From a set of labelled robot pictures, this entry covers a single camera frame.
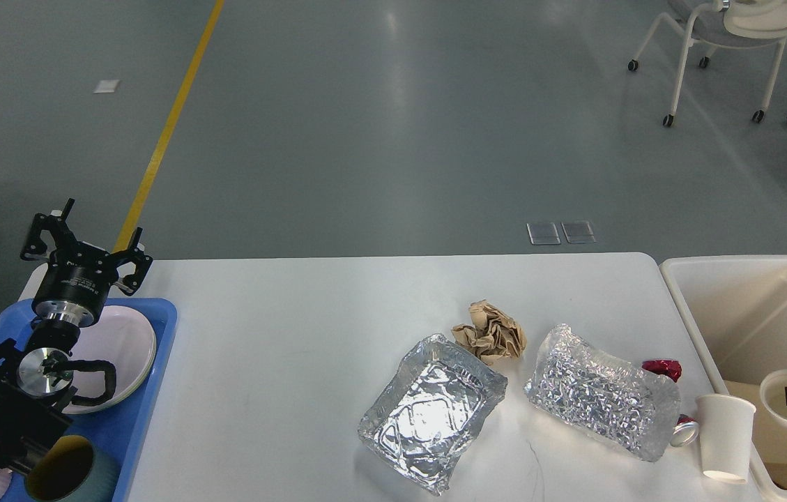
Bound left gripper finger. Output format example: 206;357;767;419
104;227;152;296
20;198;77;264

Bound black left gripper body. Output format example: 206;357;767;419
32;261;119;328

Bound pink plate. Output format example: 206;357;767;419
63;305;157;414

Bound brown paper bag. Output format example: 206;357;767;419
724;381;787;489

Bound white paper cup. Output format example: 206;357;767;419
696;393;756;484

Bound dark teal mug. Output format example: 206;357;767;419
24;435;121;501

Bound small foil tray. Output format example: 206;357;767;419
524;324;681;463

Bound brown paper ball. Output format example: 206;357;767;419
450;300;527;366

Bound large foil tray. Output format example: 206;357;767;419
358;333;508;496

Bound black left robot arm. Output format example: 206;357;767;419
0;198;152;478

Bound blue plastic tray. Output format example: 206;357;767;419
0;298;177;501

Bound beige plastic bin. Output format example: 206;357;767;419
660;255;787;501

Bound red foil wrapper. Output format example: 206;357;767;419
641;359;682;383

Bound white paper on floor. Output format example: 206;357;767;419
93;79;121;94

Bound floor outlet plates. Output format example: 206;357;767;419
525;220;597;245

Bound white chair right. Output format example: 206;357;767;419
627;1;787;128

